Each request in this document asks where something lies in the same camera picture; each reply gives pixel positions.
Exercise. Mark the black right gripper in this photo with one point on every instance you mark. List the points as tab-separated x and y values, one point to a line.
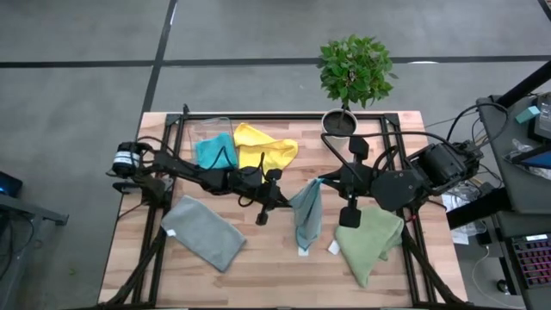
355	181

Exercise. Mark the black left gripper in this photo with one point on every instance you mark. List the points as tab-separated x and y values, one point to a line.
247	185

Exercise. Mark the light blue teal-edged towel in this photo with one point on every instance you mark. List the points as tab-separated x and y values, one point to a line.
307	215

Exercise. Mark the yellow microfiber towel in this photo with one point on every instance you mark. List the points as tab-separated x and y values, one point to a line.
267	150

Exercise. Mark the teal fluffy microfiber towel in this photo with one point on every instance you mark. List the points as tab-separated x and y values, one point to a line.
215	150

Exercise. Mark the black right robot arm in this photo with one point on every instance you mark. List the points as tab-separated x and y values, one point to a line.
447	168

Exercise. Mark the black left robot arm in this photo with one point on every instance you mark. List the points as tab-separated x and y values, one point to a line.
181	170

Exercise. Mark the green microfiber towel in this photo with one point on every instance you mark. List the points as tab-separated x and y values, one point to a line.
366	249

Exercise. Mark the grey microfiber towel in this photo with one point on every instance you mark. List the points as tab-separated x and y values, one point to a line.
202	232

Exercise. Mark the clear plastic bin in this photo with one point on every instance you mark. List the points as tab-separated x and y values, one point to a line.
211	125

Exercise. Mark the potted green plant white pot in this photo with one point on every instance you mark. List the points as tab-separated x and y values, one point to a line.
355	71

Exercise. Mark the white papers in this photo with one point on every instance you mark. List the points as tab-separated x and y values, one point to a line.
458	237

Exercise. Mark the grey desk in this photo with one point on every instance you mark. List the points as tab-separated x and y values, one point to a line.
512	185

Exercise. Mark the small teal box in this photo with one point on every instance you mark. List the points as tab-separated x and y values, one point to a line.
527	114

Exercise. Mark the blue tablet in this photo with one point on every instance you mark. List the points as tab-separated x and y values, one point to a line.
540	160

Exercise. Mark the backlit keyboard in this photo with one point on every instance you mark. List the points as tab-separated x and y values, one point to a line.
531	260

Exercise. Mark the black pole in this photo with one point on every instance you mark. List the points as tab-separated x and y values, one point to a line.
523	86

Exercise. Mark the grey metal side stand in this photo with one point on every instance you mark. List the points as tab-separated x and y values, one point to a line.
26	208

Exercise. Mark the black computer with blue light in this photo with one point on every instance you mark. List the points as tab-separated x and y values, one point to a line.
8	185

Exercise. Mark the black aluminium rig frame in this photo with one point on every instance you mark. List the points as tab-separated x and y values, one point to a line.
280	116

